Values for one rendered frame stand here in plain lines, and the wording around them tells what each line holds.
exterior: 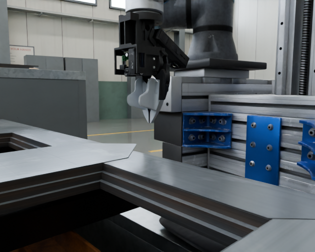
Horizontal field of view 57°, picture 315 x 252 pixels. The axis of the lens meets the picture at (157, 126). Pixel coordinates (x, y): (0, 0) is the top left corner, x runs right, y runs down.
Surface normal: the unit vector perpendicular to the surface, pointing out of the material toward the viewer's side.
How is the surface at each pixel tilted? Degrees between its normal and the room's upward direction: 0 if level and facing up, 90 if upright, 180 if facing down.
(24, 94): 90
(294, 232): 0
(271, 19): 90
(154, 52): 90
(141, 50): 90
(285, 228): 0
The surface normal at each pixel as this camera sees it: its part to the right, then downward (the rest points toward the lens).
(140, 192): -0.74, 0.08
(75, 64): 0.54, 0.10
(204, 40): -0.48, -0.20
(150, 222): 0.00, -0.99
